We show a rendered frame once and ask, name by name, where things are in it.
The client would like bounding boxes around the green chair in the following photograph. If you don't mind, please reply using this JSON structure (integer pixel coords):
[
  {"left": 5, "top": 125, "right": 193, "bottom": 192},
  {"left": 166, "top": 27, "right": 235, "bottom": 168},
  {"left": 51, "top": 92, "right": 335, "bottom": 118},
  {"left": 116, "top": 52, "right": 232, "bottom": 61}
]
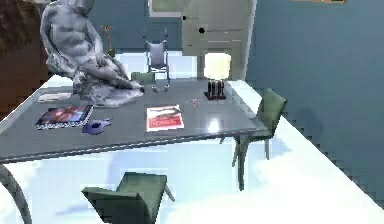
[
  {"left": 219, "top": 87, "right": 289, "bottom": 168},
  {"left": 80, "top": 171, "right": 176, "bottom": 224},
  {"left": 130, "top": 71, "right": 156, "bottom": 85}
]

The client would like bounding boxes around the small tangled keyring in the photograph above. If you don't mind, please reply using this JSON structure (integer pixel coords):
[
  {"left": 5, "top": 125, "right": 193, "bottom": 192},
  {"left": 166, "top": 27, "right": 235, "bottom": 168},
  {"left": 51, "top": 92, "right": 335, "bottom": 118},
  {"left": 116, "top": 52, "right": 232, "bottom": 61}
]
[{"left": 187, "top": 97, "right": 203, "bottom": 108}]

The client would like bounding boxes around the red and white magazine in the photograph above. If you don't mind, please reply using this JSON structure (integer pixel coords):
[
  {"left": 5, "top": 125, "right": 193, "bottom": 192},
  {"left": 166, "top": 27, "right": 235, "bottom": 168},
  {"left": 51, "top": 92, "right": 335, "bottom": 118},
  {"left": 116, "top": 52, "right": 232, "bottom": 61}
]
[{"left": 145, "top": 104, "right": 185, "bottom": 133}]

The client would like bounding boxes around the cream shade table lamp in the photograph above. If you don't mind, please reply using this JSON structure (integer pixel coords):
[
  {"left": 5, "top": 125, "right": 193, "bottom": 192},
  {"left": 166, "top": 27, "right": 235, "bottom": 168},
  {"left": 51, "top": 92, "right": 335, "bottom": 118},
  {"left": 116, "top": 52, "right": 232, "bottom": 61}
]
[{"left": 203, "top": 52, "right": 232, "bottom": 102}]

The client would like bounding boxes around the grey dining table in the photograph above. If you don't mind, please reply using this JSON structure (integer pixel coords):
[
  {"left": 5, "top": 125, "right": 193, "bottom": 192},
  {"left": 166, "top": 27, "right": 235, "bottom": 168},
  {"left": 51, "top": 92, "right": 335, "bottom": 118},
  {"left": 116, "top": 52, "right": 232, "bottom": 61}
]
[{"left": 0, "top": 73, "right": 270, "bottom": 224}]

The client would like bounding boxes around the grey wheelchair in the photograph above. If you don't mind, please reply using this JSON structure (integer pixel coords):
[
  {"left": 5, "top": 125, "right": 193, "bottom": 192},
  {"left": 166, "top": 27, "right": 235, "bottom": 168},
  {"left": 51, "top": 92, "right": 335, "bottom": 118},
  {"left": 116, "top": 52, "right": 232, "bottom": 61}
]
[{"left": 143, "top": 29, "right": 171, "bottom": 83}]

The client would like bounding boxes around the purple flat gadget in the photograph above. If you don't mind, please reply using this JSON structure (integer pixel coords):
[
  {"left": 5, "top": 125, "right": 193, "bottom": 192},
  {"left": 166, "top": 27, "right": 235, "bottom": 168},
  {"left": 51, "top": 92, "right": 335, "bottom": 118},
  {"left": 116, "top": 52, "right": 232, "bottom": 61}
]
[{"left": 81, "top": 117, "right": 113, "bottom": 136}]

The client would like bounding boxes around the small orange house plant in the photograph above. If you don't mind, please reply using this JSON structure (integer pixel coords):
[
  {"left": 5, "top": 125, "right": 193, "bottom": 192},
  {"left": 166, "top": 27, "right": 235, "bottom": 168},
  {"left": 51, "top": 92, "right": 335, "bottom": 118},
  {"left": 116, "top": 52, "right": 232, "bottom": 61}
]
[{"left": 99, "top": 23, "right": 117, "bottom": 58}]

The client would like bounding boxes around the grey stone torso statue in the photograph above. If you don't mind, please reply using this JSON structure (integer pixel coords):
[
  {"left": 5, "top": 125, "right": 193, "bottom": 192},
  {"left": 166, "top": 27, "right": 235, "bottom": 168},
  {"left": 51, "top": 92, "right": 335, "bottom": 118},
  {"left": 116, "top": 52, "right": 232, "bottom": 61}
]
[{"left": 39, "top": 0, "right": 146, "bottom": 109}]

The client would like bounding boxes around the dark colourful picture book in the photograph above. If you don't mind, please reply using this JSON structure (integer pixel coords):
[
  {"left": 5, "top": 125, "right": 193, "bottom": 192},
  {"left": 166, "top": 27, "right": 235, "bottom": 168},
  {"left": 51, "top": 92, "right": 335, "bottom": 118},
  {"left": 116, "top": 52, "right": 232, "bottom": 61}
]
[{"left": 35, "top": 104, "right": 95, "bottom": 131}]

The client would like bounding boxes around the white paper sheet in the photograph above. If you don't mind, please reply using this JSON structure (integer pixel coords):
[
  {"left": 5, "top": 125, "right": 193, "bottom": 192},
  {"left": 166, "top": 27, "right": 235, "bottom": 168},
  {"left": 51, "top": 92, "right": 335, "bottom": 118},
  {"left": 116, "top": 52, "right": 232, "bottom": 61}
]
[{"left": 37, "top": 92, "right": 72, "bottom": 103}]

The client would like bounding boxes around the white framed wall picture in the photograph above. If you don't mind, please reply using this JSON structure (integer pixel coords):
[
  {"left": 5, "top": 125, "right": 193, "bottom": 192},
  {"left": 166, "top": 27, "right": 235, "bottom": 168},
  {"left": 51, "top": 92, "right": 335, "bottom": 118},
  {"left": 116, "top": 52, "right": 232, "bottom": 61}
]
[{"left": 147, "top": 0, "right": 184, "bottom": 18}]

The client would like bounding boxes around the wooden framed wall picture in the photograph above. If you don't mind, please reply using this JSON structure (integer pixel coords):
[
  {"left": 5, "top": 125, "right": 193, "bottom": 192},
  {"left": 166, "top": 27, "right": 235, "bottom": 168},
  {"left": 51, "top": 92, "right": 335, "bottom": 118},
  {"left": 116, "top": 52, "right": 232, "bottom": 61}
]
[{"left": 290, "top": 0, "right": 346, "bottom": 5}]

